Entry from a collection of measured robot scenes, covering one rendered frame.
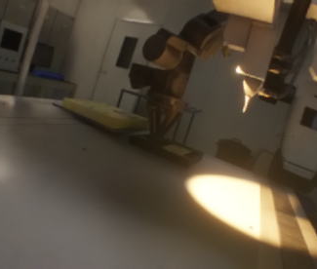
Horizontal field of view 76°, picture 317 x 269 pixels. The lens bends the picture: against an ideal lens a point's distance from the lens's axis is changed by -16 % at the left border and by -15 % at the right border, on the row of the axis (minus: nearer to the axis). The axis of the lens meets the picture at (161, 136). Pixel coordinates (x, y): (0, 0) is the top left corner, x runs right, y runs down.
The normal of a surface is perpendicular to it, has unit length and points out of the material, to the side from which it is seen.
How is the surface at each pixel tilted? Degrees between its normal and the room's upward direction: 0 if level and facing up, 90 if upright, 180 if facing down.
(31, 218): 0
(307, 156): 90
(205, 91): 90
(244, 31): 90
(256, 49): 90
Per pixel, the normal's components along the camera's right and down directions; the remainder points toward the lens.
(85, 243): 0.30, -0.94
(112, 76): -0.39, 0.04
